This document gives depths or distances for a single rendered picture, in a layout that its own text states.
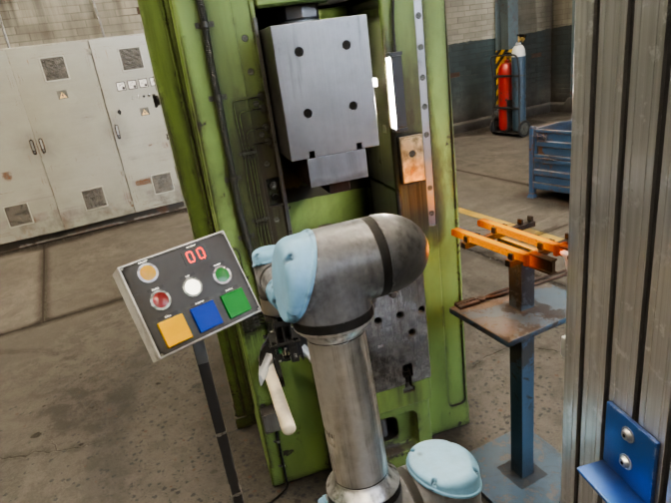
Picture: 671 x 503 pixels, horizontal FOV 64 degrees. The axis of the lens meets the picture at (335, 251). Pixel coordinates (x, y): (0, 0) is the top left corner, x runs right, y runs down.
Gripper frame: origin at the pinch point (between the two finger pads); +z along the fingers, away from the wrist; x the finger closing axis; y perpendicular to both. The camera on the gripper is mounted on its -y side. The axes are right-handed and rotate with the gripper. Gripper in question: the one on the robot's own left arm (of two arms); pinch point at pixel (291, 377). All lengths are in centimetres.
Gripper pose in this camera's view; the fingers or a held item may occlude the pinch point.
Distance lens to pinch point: 137.4
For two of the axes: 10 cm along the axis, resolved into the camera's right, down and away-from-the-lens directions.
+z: 1.3, 9.2, 3.6
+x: 9.7, -1.9, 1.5
